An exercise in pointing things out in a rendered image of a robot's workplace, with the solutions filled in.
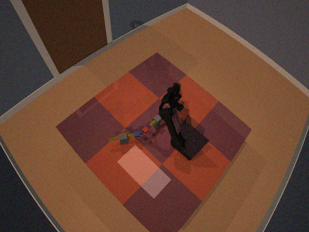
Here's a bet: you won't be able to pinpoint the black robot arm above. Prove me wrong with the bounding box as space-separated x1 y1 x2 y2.
159 83 186 148

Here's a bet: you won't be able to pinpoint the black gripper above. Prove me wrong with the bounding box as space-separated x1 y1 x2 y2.
170 99 184 112

